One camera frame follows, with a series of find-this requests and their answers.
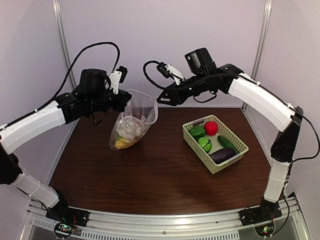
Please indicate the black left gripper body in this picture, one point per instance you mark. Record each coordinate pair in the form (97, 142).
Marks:
(98, 101)

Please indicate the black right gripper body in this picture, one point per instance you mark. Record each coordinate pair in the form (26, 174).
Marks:
(200, 85)

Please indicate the clear zip top bag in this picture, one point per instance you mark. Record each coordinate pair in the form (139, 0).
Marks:
(141, 107)

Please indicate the white toy cauliflower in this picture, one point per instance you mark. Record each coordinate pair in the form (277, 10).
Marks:
(129, 129)

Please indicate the yellow toy pepper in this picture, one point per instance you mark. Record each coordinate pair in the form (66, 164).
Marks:
(122, 143)

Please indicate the green toy cabbage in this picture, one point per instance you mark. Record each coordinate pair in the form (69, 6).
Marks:
(205, 143)

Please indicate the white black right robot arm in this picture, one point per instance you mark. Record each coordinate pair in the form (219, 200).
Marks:
(233, 81)

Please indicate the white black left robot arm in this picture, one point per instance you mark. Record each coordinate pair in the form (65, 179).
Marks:
(61, 110)

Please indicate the green toy pepper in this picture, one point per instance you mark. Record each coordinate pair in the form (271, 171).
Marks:
(197, 132)

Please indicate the pale green perforated basket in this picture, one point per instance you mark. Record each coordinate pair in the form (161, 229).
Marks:
(222, 130)

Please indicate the dark green toy cucumber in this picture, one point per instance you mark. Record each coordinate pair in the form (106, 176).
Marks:
(224, 142)

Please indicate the purple toy eggplant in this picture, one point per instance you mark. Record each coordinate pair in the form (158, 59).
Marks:
(222, 155)

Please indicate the left circuit board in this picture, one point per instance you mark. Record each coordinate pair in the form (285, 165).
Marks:
(62, 230)

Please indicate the circuit board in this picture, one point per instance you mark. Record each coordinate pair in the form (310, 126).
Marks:
(264, 230)
(62, 230)

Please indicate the right circuit board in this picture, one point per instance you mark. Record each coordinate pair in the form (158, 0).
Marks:
(264, 230)

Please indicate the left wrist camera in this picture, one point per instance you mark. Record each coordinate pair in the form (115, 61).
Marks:
(117, 77)

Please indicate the aluminium right corner post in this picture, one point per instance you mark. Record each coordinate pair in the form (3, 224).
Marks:
(264, 30)

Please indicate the aluminium corner post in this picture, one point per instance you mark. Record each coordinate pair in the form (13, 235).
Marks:
(61, 33)
(264, 30)

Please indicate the aluminium left corner post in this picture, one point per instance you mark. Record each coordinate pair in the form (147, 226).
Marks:
(61, 33)

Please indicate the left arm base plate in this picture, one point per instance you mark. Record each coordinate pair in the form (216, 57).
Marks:
(68, 215)

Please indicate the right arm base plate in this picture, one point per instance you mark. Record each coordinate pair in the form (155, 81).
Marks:
(260, 215)

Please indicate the aluminium front rail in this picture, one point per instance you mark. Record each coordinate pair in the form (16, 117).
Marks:
(220, 225)

